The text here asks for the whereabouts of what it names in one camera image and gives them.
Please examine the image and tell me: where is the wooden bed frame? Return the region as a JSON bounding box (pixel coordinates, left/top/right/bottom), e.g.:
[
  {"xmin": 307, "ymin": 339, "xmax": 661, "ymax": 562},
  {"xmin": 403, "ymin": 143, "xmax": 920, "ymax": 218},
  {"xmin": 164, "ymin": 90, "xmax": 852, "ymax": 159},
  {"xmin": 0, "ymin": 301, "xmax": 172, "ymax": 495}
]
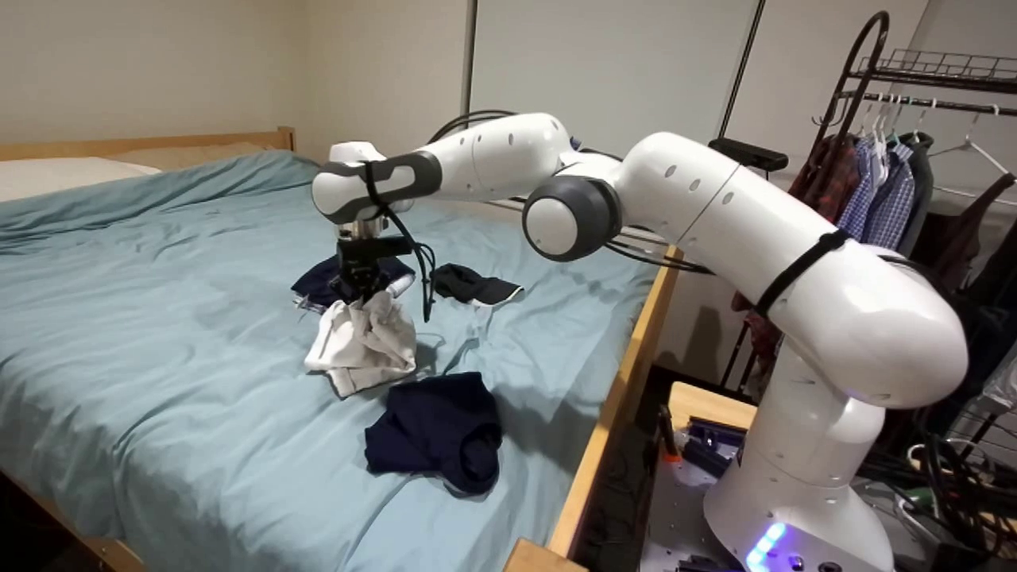
[{"xmin": 0, "ymin": 123, "xmax": 704, "ymax": 572}]

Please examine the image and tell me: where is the large navy garment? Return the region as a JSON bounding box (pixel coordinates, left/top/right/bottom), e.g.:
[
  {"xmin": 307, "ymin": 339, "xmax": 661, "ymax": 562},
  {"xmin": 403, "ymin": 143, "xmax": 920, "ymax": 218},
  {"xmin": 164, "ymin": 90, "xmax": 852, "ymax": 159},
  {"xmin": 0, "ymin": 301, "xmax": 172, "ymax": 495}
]
[{"xmin": 362, "ymin": 369, "xmax": 507, "ymax": 501}]

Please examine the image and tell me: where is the navy garment with white trim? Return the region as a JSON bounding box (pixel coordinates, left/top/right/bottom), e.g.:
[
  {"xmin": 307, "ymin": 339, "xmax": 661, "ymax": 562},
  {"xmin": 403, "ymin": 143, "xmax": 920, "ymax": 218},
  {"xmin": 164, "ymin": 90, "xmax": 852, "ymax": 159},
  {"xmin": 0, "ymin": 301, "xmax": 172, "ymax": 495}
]
[{"xmin": 290, "ymin": 250, "xmax": 421, "ymax": 314}]

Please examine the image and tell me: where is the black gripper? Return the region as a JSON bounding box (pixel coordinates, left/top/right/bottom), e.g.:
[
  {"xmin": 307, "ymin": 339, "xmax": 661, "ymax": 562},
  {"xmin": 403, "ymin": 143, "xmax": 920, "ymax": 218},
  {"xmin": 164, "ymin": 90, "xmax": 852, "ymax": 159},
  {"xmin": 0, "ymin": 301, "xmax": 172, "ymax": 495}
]
[{"xmin": 334, "ymin": 238, "xmax": 395, "ymax": 310}]

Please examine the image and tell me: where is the white framed wall panel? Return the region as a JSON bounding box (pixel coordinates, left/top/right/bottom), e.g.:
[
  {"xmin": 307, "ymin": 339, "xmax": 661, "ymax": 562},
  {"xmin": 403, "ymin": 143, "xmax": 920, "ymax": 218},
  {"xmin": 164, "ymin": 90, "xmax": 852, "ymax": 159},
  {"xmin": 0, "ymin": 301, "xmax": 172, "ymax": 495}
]
[{"xmin": 462, "ymin": 0, "xmax": 769, "ymax": 145}]

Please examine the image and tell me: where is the black metal clothes rack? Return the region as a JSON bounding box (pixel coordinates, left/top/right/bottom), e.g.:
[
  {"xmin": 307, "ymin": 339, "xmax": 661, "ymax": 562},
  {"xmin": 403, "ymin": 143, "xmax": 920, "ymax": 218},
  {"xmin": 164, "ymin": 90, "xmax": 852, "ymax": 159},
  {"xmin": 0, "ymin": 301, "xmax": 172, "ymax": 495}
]
[{"xmin": 807, "ymin": 11, "xmax": 1017, "ymax": 189}]

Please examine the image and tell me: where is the light wooden box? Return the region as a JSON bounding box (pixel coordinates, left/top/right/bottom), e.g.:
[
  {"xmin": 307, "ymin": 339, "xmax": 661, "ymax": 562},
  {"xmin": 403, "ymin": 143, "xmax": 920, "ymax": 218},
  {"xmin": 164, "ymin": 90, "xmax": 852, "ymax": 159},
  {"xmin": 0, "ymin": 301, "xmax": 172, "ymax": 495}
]
[{"xmin": 665, "ymin": 380, "xmax": 762, "ymax": 438}]

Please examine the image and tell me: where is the blue hanging shirt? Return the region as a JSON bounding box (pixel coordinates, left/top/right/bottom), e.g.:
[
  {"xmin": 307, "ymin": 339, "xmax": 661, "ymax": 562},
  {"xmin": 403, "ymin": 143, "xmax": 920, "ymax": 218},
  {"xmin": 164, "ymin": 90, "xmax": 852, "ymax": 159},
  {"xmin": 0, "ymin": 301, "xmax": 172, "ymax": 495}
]
[{"xmin": 836, "ymin": 131, "xmax": 923, "ymax": 254}]

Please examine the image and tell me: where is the dark hanging garment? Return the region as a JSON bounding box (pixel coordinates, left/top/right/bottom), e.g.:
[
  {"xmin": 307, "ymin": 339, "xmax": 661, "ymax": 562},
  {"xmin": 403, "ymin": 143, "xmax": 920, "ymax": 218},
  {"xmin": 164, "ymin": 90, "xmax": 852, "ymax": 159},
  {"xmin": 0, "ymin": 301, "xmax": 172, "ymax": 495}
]
[{"xmin": 908, "ymin": 172, "xmax": 1017, "ymax": 320}]

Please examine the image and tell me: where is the small black garment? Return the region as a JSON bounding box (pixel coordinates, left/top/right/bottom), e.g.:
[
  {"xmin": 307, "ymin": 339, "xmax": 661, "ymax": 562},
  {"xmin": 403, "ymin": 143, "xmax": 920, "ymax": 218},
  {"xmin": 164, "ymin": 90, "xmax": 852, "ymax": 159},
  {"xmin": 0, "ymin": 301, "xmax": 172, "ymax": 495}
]
[{"xmin": 427, "ymin": 262, "xmax": 527, "ymax": 314}]

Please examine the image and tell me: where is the light blue bedspread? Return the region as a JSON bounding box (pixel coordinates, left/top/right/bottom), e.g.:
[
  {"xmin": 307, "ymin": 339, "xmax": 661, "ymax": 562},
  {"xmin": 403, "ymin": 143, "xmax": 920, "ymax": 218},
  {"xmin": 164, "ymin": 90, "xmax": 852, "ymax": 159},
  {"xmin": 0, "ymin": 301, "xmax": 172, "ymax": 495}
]
[{"xmin": 0, "ymin": 145, "xmax": 667, "ymax": 572}]

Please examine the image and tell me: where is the black camera on stand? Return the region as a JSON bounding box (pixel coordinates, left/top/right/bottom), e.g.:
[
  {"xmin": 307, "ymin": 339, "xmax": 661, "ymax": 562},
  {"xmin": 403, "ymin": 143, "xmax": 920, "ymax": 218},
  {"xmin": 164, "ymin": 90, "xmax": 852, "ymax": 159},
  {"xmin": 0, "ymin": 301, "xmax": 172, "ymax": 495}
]
[{"xmin": 705, "ymin": 134, "xmax": 796, "ymax": 179}]

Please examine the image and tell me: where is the tangled cable pile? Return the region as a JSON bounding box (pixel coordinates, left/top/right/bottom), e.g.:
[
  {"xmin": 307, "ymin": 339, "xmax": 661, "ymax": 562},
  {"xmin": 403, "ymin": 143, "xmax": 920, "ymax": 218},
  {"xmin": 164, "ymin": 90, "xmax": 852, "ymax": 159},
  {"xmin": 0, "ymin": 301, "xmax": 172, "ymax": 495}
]
[{"xmin": 894, "ymin": 425, "xmax": 1017, "ymax": 561}]

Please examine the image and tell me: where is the white cloth garment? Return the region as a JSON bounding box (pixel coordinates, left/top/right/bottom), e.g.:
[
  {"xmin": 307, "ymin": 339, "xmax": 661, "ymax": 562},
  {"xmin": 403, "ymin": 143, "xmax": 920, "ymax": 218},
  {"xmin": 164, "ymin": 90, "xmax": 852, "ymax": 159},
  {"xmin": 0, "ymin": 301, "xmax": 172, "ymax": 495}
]
[{"xmin": 304, "ymin": 290, "xmax": 424, "ymax": 400}]

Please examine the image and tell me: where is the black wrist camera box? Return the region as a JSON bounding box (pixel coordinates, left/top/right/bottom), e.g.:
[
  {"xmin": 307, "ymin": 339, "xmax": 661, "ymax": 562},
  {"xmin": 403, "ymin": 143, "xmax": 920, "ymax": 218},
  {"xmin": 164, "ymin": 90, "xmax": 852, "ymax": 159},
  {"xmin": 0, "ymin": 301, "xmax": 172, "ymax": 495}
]
[{"xmin": 362, "ymin": 234, "xmax": 421, "ymax": 262}]

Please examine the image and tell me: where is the white pillow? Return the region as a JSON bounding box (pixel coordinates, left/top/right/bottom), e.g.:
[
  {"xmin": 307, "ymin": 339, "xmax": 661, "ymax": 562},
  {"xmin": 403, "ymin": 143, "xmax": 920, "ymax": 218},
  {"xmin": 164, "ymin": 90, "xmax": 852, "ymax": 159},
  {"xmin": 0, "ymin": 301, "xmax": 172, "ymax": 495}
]
[{"xmin": 0, "ymin": 156, "xmax": 167, "ymax": 206}]

